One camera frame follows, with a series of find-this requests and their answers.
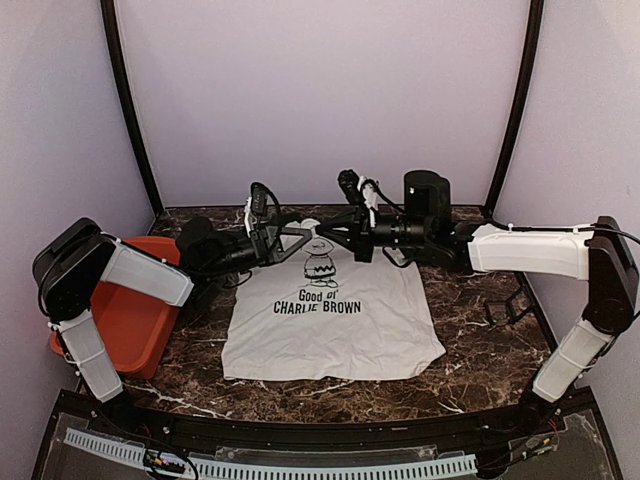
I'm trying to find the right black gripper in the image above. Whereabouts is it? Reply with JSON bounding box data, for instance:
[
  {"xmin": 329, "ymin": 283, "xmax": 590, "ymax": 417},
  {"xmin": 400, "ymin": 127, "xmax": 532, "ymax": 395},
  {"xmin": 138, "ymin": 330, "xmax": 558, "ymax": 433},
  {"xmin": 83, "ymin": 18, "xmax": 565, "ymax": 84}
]
[{"xmin": 315, "ymin": 203, "xmax": 432, "ymax": 262}]

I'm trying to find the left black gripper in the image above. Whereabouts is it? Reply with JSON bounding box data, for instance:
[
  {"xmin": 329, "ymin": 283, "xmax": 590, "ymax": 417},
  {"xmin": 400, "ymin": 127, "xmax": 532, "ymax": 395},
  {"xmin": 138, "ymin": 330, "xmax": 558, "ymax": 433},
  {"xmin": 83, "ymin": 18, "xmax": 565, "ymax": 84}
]
[{"xmin": 203, "ymin": 224, "xmax": 312, "ymax": 279}]

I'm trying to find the white green Charlie Brown shirt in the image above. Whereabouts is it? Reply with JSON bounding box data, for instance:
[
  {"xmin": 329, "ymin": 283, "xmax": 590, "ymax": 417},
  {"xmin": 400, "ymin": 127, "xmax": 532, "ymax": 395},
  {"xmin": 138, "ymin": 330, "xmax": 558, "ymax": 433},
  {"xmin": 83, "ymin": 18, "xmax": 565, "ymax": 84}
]
[{"xmin": 221, "ymin": 235, "xmax": 446, "ymax": 382}]

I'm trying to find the dark brooch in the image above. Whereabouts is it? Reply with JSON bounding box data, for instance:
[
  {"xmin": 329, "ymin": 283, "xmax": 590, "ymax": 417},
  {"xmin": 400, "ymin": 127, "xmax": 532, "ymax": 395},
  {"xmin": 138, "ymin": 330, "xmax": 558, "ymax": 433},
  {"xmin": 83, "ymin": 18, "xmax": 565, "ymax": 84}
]
[{"xmin": 300, "ymin": 218, "xmax": 320, "ymax": 240}]

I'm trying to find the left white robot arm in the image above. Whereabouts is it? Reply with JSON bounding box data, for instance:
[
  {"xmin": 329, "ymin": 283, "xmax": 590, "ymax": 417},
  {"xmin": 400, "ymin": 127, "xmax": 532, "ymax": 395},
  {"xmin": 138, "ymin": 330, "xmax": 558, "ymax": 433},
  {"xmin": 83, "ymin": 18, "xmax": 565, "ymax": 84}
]
[{"xmin": 31, "ymin": 217, "xmax": 313, "ymax": 436}]

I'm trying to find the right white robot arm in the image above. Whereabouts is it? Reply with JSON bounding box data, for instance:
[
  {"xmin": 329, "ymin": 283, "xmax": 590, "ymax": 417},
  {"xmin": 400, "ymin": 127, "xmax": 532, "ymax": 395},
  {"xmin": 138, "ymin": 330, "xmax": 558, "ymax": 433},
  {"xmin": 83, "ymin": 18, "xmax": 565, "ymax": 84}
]
[{"xmin": 316, "ymin": 170, "xmax": 639, "ymax": 434}]

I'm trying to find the black brooch stand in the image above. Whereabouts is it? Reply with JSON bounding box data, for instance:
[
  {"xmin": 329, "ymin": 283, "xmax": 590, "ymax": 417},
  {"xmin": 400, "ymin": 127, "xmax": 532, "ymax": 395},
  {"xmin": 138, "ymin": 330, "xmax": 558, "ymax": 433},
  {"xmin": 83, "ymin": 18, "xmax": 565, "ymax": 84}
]
[{"xmin": 484, "ymin": 287, "xmax": 534, "ymax": 326}]

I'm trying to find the red plastic bin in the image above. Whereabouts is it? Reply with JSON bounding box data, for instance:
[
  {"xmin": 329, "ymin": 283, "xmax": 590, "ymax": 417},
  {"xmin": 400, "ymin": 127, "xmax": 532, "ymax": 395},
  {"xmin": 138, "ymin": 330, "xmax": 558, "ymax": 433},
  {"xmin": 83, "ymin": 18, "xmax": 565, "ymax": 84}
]
[{"xmin": 32, "ymin": 236, "xmax": 180, "ymax": 380}]

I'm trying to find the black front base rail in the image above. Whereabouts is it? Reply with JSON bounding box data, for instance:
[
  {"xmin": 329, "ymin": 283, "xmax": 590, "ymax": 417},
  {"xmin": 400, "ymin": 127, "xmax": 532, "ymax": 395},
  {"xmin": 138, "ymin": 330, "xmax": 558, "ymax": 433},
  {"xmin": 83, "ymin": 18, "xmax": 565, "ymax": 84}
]
[{"xmin": 59, "ymin": 384, "xmax": 596, "ymax": 456}]

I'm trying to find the right black frame post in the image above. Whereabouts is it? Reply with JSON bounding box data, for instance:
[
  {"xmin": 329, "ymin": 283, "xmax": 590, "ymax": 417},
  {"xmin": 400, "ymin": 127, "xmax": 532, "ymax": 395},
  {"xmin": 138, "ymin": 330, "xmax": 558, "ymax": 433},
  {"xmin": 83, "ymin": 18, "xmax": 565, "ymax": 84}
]
[{"xmin": 483, "ymin": 0, "xmax": 545, "ymax": 216}]

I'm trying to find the black frame post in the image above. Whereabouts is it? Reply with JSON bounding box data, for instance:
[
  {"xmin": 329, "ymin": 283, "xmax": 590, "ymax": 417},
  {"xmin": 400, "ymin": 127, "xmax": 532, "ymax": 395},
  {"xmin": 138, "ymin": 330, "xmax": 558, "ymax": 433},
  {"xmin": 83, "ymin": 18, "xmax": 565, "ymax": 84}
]
[
  {"xmin": 483, "ymin": 0, "xmax": 545, "ymax": 216},
  {"xmin": 100, "ymin": 0, "xmax": 164, "ymax": 218}
]

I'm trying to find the white slotted cable duct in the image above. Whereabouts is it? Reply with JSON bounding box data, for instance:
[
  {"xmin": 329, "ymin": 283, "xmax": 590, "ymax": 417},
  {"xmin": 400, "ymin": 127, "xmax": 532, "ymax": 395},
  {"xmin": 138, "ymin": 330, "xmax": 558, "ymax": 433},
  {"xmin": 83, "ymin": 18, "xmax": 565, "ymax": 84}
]
[{"xmin": 64, "ymin": 428, "xmax": 478, "ymax": 479}]

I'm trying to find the left black frame post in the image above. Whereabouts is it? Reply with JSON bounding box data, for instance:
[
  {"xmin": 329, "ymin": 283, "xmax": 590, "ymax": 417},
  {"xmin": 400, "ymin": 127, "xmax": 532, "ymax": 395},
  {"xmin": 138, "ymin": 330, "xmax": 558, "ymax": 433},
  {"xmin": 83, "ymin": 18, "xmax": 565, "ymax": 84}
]
[{"xmin": 100, "ymin": 0, "xmax": 164, "ymax": 218}]

